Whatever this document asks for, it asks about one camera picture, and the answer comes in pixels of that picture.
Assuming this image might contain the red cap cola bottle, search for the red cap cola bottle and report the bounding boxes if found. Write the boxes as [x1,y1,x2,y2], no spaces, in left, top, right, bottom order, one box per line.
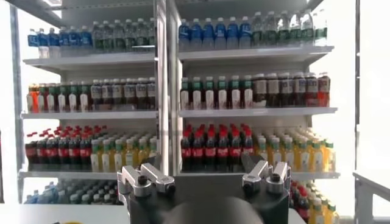
[216,130,230,172]
[35,136,49,167]
[297,191,311,222]
[68,135,81,170]
[204,130,217,172]
[24,136,38,167]
[181,130,193,171]
[229,130,243,172]
[242,130,255,158]
[57,136,70,169]
[79,135,93,170]
[46,136,59,168]

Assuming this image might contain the dark grey window frame post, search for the dark grey window frame post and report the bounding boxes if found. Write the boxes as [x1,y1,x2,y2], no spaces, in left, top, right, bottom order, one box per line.
[9,4,26,203]
[354,0,363,165]

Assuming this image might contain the green label water bottle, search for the green label water bottle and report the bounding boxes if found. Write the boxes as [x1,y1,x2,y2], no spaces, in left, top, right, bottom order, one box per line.
[147,18,157,51]
[91,21,104,52]
[313,9,328,46]
[102,20,114,52]
[135,18,149,51]
[263,11,278,47]
[124,19,137,52]
[288,10,302,47]
[300,9,315,46]
[251,12,265,48]
[112,19,126,52]
[276,10,290,47]

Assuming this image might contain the orange red drink bottle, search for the orange red drink bottle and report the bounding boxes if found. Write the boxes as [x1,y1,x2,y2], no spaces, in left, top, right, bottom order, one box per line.
[317,72,332,107]
[26,84,40,113]

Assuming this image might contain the blue label water bottle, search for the blue label water bottle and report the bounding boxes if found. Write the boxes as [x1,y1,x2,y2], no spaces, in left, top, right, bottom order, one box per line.
[69,26,81,55]
[80,25,93,54]
[58,26,70,57]
[178,19,191,51]
[48,27,60,58]
[38,28,50,58]
[226,16,240,49]
[27,29,40,57]
[202,18,216,50]
[214,17,228,50]
[238,16,252,49]
[190,19,204,51]

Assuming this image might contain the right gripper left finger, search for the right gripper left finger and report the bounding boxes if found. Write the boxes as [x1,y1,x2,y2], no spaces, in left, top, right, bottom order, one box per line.
[117,154,176,198]

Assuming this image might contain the dark label tea bottle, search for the dark label tea bottle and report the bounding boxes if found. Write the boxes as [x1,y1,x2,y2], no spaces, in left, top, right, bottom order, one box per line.
[252,74,268,108]
[279,72,294,108]
[305,72,319,107]
[101,79,113,111]
[266,72,281,108]
[123,78,137,110]
[90,79,103,111]
[147,77,157,110]
[112,79,124,110]
[292,72,307,108]
[135,78,149,110]

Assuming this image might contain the grey metal shelf rack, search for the grey metal shelf rack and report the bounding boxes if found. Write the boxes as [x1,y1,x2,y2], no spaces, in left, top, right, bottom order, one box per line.
[166,0,342,224]
[4,0,170,205]

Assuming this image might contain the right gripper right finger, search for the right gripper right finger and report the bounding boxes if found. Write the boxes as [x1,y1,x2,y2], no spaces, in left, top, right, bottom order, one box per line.
[239,150,292,195]

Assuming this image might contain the green white label tea bottle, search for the green white label tea bottle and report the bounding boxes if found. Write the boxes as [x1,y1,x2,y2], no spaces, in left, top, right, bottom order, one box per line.
[216,75,229,110]
[78,83,91,112]
[57,85,68,113]
[67,84,79,112]
[191,77,204,110]
[179,77,191,110]
[204,76,216,110]
[46,85,58,113]
[229,75,241,110]
[242,75,254,109]
[37,85,48,113]

